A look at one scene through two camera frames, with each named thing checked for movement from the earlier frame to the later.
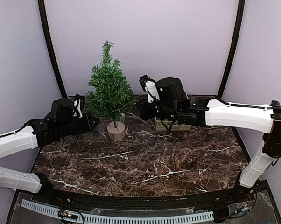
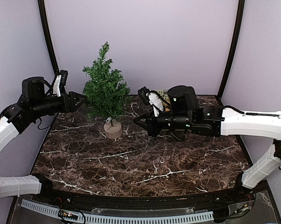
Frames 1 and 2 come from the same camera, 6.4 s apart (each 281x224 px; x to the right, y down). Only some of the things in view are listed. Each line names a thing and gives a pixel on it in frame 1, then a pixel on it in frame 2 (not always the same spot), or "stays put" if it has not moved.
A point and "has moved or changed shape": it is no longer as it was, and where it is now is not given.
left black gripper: x=88 y=126 → x=75 y=95
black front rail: x=128 y=202 stays put
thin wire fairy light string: x=123 y=115 → x=136 y=112
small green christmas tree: x=111 y=95 has moved or changed shape
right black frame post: x=234 y=49 stays put
